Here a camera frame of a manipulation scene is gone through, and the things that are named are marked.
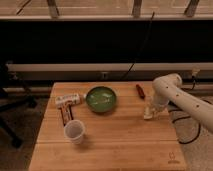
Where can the white baseboard heater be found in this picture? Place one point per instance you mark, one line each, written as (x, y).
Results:
(110, 71)

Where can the green bowl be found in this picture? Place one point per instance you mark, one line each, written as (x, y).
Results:
(101, 99)

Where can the white ceramic cup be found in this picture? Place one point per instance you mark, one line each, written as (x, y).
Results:
(74, 130)

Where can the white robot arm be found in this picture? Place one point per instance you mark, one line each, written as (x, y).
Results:
(167, 89)

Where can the brown striped snack bar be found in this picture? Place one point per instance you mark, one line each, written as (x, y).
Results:
(66, 113)

